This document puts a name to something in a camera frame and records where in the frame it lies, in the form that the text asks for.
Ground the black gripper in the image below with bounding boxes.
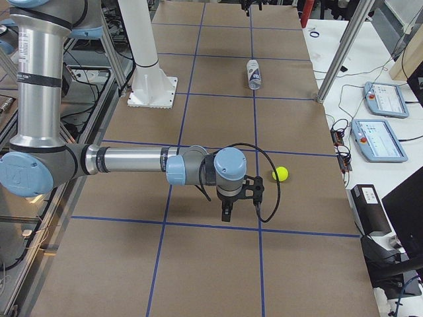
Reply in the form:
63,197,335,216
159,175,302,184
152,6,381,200
217,190,246,222

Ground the yellow tennis ball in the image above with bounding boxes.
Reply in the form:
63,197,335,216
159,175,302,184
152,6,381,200
272,166,289,182

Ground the white blue tennis ball can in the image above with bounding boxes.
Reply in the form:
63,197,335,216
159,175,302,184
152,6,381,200
247,59,262,90

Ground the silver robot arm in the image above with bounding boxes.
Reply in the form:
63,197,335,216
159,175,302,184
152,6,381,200
1,1,249,221

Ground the small electronics board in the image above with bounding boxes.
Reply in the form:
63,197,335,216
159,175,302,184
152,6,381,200
330,119,352,174

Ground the black box with label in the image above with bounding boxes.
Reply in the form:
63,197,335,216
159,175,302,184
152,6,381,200
350,184,391,236

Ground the teach pendant near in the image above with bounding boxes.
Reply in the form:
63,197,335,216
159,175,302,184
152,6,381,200
351,119,408,162

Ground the teach pendant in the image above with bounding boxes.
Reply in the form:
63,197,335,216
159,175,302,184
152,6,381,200
364,81,409,118
351,119,408,162

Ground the black monitor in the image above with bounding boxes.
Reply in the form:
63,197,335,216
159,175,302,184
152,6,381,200
382,168,422,257

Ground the teach pendant far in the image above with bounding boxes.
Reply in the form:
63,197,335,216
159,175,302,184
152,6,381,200
364,81,409,118

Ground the red cylinder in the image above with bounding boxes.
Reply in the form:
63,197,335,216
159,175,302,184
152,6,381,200
300,0,315,28

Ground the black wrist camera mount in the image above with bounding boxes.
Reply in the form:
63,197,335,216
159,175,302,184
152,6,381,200
241,175,264,204

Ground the black camera cable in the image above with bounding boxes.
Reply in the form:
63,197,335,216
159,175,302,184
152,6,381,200
194,142,282,223

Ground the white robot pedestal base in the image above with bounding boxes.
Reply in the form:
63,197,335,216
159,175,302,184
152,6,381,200
118,0,178,109

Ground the aluminium frame post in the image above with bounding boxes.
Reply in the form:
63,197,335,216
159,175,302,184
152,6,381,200
316,0,375,104

